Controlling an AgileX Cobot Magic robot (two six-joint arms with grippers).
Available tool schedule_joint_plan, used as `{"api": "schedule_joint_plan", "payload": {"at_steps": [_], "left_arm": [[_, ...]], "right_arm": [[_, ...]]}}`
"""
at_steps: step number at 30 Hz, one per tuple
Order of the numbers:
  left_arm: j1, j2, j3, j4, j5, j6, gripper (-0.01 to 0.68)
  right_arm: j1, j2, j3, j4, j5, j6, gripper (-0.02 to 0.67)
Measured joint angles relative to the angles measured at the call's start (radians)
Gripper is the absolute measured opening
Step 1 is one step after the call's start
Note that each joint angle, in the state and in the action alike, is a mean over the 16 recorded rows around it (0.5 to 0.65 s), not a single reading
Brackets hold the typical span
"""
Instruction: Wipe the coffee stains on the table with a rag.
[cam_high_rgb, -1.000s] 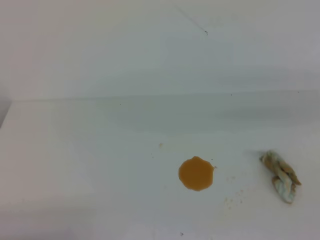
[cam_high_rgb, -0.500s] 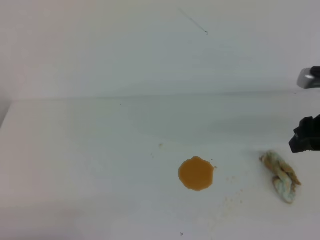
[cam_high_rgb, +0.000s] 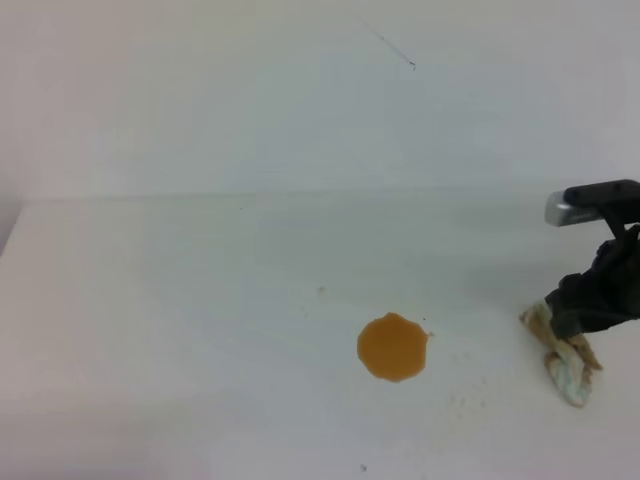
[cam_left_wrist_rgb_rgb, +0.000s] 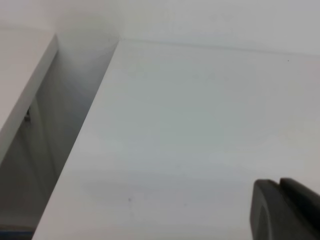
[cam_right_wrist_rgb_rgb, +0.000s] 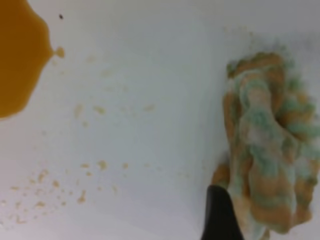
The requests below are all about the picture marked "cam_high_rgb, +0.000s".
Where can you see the brown coffee stain puddle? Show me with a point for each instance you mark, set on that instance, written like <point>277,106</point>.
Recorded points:
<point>393,348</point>

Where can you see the stained green rag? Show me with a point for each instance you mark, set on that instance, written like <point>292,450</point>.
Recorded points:
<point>569,362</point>

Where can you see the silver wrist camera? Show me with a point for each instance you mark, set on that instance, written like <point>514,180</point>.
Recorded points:
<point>616,202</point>

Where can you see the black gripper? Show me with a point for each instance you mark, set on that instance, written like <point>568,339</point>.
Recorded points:
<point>602,297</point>

